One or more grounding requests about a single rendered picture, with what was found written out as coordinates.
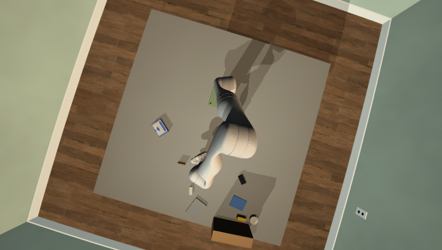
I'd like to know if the blue flat square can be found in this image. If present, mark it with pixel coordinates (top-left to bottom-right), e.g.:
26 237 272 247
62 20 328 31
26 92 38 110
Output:
229 195 248 212

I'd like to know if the grey flat board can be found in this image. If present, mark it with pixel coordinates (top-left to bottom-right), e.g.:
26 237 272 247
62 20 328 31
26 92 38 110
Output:
185 196 208 219

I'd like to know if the blue and white box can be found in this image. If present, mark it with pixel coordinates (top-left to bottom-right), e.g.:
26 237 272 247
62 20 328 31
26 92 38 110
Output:
151 119 169 138

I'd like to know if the beige table with dark legs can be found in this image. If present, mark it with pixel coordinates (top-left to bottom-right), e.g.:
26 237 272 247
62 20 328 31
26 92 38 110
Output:
94 9 331 247

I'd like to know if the large brown box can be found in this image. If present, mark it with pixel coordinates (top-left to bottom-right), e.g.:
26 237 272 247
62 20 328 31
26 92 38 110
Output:
211 216 254 249

